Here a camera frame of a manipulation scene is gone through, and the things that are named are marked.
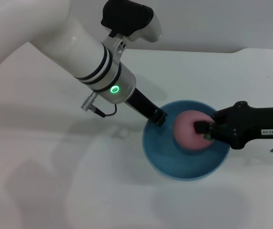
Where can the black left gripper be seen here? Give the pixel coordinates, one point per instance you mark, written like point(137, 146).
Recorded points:
point(142, 105)

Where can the blue bowl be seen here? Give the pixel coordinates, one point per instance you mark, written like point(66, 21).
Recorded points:
point(186, 164)

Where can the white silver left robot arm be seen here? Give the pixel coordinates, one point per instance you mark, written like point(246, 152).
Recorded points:
point(67, 43)

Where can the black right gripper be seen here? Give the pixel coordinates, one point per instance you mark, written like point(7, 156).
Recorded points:
point(245, 124)

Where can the pink peach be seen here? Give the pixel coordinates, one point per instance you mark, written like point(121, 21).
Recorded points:
point(185, 130)

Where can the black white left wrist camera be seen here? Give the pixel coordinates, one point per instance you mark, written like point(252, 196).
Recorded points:
point(126, 16)

